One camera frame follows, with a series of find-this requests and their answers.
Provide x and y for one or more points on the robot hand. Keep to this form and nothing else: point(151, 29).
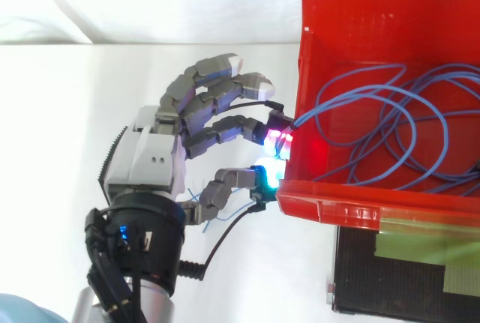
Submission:
point(150, 154)

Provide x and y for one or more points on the black stand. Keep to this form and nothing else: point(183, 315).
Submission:
point(356, 274)

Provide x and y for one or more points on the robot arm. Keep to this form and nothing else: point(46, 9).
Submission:
point(157, 240)

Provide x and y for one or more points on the red bin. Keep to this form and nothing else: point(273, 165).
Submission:
point(337, 38)

